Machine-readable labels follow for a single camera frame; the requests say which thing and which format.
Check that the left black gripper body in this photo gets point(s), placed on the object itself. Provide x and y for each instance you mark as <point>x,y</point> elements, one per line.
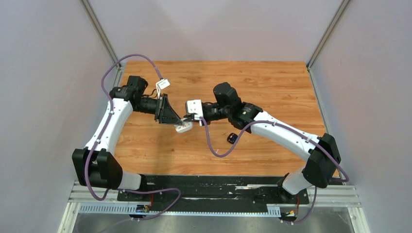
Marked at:
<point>159,104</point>

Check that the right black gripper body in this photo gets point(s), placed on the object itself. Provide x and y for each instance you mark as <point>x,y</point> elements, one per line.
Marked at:
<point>214,112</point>

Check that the white earbud charging case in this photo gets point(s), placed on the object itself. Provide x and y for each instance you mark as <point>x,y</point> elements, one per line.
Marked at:
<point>186,126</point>

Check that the black earbud charging case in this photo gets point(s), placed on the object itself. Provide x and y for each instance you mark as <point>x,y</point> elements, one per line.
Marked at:
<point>232,138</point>

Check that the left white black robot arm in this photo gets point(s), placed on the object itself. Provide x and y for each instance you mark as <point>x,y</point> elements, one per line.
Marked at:
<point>95,164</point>

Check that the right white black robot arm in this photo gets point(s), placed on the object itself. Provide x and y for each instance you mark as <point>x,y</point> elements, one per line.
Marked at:
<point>320,153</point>

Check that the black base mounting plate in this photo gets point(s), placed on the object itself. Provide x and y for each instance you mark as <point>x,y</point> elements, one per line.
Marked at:
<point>224,192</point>

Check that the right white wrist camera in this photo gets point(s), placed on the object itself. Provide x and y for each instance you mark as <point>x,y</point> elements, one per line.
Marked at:
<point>194,108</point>

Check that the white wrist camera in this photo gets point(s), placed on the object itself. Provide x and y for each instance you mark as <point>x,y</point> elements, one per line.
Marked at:
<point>160,85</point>
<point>194,108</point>

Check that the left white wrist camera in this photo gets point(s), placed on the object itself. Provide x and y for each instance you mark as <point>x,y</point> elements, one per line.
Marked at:
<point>160,85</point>

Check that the grey slotted cable duct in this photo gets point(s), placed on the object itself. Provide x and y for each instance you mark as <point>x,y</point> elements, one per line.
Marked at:
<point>137,209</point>

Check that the left aluminium frame post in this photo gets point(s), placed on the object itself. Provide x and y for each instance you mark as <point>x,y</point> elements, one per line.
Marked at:
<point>86,4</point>

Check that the aluminium frame post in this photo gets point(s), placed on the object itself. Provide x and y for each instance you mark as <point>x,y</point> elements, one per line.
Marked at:
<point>86,4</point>
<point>328,32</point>

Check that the right aluminium frame post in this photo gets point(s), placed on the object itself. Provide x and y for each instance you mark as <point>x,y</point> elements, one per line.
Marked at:
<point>328,32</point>

